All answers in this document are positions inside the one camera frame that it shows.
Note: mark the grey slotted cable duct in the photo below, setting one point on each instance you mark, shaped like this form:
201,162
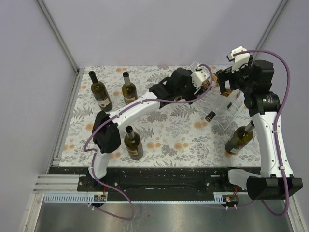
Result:
153,196

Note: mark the green bottle front left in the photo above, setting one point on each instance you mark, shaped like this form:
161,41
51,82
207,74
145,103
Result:
133,144

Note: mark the floral patterned table mat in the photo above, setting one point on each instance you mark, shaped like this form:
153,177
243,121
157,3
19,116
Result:
176,135

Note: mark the green bottle front right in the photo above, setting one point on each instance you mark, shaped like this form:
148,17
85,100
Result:
240,138

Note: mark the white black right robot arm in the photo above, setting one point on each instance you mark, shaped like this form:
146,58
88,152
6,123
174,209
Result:
276,180

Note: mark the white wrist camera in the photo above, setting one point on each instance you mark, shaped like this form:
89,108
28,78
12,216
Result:
239,60
199,77

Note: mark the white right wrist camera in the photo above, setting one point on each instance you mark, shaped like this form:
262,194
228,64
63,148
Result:
239,60

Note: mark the green bottle silver neck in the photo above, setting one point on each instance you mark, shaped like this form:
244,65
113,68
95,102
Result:
128,89

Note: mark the right aluminium frame post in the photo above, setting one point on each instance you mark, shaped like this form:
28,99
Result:
272,24

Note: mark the aluminium corner frame post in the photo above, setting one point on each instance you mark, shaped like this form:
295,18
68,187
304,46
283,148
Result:
51,23

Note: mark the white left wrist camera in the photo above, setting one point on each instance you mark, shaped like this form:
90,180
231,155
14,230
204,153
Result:
199,77

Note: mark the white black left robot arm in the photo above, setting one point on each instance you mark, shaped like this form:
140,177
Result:
183,86

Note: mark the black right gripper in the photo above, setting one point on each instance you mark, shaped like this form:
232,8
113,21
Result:
226,75

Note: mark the clear acrylic wine rack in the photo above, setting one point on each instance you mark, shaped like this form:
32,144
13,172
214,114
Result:
220,123

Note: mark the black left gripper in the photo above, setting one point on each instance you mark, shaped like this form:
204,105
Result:
191,96

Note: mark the green bottle black neck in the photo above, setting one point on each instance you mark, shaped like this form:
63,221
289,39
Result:
100,93

